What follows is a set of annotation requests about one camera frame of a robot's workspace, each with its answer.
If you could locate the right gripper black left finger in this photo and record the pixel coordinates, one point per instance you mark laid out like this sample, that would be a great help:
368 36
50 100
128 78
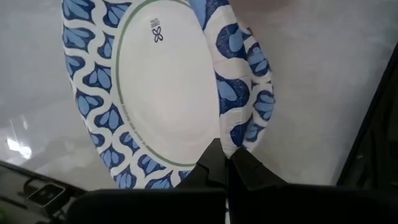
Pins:
155 207

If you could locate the blue patterned paper bowl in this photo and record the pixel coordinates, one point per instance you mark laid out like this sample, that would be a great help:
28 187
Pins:
168 87
231 93

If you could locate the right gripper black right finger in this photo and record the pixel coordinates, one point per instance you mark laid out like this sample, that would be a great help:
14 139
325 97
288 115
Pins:
311 205

